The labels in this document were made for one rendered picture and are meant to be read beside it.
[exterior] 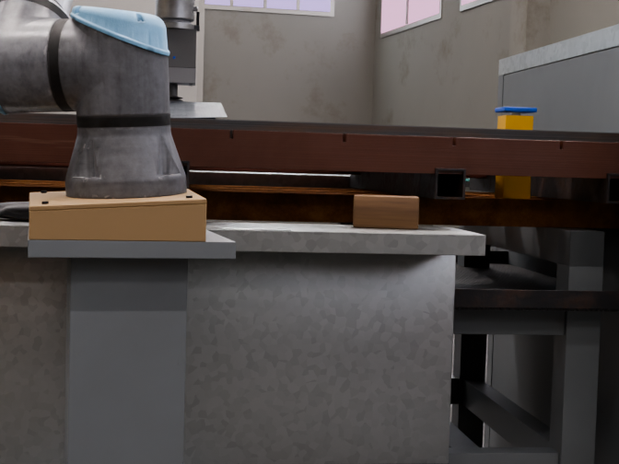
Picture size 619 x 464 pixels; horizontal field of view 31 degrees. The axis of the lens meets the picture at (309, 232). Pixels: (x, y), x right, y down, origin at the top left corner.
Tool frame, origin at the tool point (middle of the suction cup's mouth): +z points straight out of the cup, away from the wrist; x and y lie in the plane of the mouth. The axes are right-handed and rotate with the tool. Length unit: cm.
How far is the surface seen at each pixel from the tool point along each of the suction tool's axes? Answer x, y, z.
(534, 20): -605, -264, -106
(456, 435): 20, -53, 59
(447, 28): -822, -249, -126
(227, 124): 36.8, -9.0, 4.1
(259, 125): 36.8, -14.2, 4.1
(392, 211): 50, -34, 17
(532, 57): -30, -81, -16
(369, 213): 50, -31, 17
